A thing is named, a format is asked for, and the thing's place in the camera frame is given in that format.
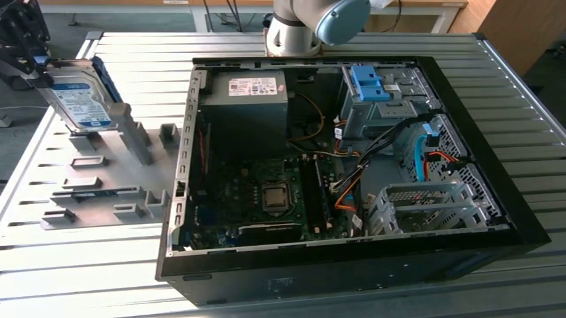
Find hard disk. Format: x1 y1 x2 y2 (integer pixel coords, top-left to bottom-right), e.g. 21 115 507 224
33 55 122 133

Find grey parts rack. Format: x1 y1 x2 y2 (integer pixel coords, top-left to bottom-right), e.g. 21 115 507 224
40 103 182 230

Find dark blue RAM stick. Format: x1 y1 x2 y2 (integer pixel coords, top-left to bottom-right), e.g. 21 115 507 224
69 189 121 199

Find grey power supply unit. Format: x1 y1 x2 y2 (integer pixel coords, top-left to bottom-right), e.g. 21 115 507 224
197 69 291 160

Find green motherboard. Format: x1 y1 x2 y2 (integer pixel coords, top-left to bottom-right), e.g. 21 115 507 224
189 154 355 249

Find silver CPU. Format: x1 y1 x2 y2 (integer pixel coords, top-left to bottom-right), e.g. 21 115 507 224
260 184 291 208

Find blue plastic drive latch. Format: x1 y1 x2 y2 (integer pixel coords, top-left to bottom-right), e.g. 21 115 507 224
348 65 392 103

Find black graphics card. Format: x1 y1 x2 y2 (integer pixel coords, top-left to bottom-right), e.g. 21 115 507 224
236 221 305 248

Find black RAM stick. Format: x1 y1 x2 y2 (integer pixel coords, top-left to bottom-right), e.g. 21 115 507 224
311 157 333 233

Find silver drive cage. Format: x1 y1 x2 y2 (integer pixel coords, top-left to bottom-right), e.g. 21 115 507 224
337 64 443 142

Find black PC case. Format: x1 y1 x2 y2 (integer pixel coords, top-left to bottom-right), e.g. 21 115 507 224
153 55 551 307

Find wooden cabinet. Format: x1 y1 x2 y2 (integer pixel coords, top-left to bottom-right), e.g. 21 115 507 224
448 0 566 78

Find yellow wire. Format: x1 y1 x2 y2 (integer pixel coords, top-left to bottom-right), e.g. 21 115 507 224
285 93 325 144

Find red wire with white plug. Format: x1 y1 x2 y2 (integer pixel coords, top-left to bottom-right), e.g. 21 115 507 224
333 114 349 150

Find multicoloured wire bundle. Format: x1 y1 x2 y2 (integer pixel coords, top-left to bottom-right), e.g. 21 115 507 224
287 140 361 160

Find black cable bundle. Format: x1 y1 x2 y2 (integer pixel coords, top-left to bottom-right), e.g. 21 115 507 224
328 114 432 195

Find orange looped wire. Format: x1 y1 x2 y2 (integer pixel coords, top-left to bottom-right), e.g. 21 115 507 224
333 185 359 213

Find blue wire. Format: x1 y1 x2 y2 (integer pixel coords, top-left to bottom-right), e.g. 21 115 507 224
413 124 441 183

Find orange wire with black plug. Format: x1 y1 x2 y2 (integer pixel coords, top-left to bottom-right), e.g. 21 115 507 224
421 150 469 173

